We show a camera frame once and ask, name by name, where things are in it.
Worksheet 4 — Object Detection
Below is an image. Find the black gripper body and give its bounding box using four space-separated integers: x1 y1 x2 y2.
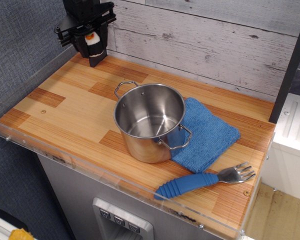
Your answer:
54 0 116 47

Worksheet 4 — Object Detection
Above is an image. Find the right black vertical post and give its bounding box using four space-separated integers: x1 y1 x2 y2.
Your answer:
268 32 300 124

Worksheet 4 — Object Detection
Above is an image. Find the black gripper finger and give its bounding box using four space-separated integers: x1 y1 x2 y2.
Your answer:
98 22 108 55
71 35 89 58

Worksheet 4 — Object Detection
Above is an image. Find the grey cabinet with button panel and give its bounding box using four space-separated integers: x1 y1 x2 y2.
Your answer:
38 155 218 240

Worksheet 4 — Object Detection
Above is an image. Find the blue handled metal fork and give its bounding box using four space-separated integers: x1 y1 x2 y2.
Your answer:
154 162 256 200

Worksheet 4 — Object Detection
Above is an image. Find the black vertical post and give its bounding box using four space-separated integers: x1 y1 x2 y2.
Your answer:
268 32 300 124
89 52 107 68

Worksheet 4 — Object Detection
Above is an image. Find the stainless steel pot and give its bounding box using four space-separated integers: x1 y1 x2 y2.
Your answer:
113 81 193 164

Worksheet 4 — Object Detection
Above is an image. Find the left black vertical post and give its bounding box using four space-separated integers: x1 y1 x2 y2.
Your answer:
89 52 107 68

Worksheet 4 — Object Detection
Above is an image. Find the clear acrylic table guard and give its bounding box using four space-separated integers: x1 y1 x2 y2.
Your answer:
0 34 276 240

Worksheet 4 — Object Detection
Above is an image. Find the blue folded cloth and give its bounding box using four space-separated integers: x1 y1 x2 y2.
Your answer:
171 97 241 173

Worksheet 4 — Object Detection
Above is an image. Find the yellow taped object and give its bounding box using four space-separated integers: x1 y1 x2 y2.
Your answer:
8 228 35 240

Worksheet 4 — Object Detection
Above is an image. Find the plush sushi roll toy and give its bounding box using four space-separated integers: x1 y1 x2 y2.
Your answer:
84 31 106 57

